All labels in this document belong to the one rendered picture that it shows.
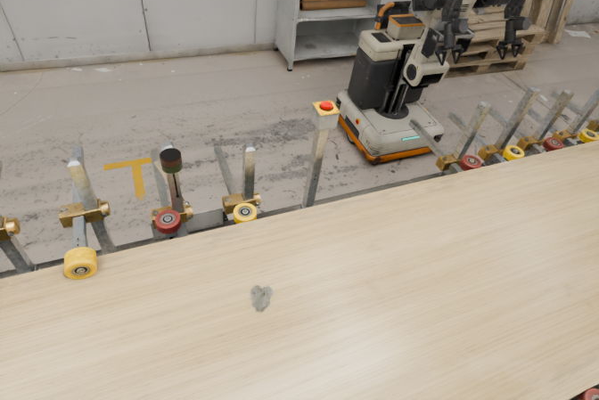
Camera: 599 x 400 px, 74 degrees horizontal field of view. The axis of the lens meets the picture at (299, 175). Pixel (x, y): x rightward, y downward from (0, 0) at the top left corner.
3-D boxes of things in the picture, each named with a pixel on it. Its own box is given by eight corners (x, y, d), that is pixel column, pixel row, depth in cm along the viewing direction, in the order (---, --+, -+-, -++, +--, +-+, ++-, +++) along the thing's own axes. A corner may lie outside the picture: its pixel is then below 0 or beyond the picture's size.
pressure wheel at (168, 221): (158, 232, 138) (152, 210, 130) (181, 226, 141) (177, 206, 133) (160, 250, 133) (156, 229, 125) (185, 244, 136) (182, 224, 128)
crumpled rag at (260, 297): (252, 281, 117) (253, 277, 115) (275, 287, 117) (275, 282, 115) (244, 309, 111) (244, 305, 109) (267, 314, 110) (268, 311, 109)
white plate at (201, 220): (153, 239, 147) (150, 222, 140) (223, 223, 156) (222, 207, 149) (154, 240, 147) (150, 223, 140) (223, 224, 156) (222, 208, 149)
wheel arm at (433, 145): (407, 126, 203) (410, 118, 200) (413, 125, 204) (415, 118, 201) (460, 184, 175) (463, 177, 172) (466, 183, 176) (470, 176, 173)
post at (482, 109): (438, 182, 195) (480, 100, 161) (444, 180, 196) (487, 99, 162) (442, 186, 193) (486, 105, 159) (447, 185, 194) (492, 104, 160)
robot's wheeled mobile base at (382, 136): (330, 114, 332) (335, 88, 314) (393, 104, 353) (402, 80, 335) (368, 167, 289) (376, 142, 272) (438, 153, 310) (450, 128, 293)
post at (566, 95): (512, 165, 212) (564, 88, 179) (517, 164, 213) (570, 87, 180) (517, 169, 210) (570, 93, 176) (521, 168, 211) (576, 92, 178)
